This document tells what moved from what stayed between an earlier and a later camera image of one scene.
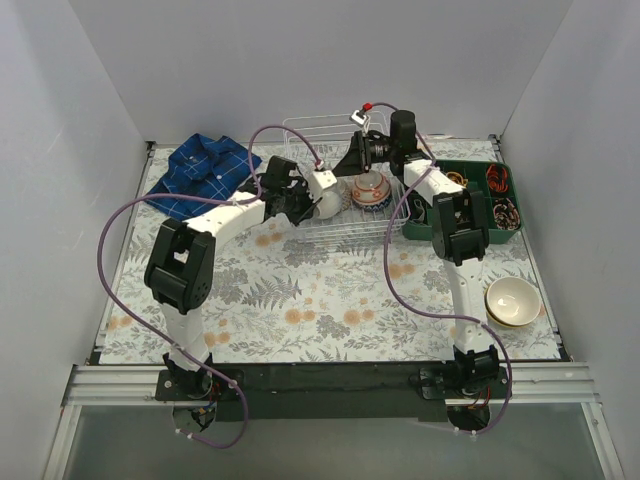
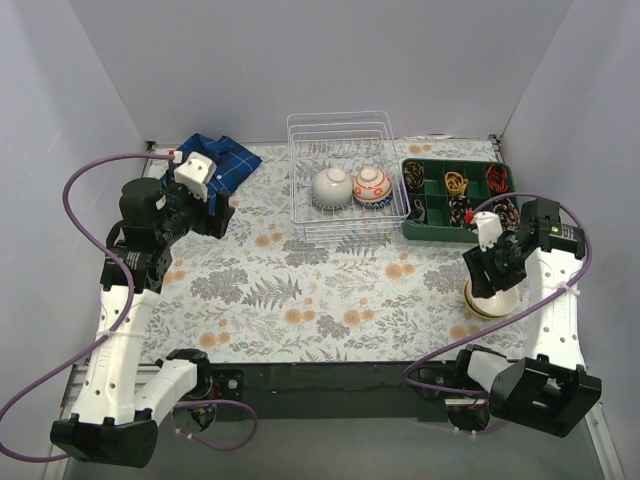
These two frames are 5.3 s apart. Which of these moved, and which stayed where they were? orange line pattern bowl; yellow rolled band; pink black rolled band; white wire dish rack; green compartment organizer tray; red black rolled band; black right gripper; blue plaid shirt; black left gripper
Moved: black right gripper; black left gripper
Stayed: yellow rolled band; green compartment organizer tray; red black rolled band; orange line pattern bowl; white wire dish rack; pink black rolled band; blue plaid shirt
